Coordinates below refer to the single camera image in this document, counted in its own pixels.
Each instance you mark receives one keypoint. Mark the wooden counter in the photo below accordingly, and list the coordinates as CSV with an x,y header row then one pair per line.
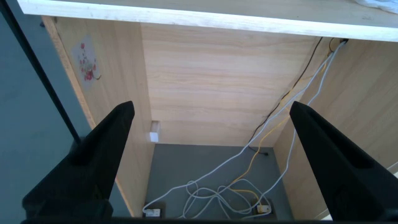
x,y
217,77

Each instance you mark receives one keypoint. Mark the white floor socket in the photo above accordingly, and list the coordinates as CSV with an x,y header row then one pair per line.
x,y
262,208
152,212

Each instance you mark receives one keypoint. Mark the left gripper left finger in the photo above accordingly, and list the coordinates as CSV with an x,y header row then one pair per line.
x,y
93,161

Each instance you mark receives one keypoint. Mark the black floor strip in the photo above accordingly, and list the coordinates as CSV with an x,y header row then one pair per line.
x,y
37,68

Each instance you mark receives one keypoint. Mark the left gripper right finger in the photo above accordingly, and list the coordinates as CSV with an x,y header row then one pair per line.
x,y
339,168

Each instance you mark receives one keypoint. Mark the white plastic bag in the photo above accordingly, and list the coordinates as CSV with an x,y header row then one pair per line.
x,y
381,4

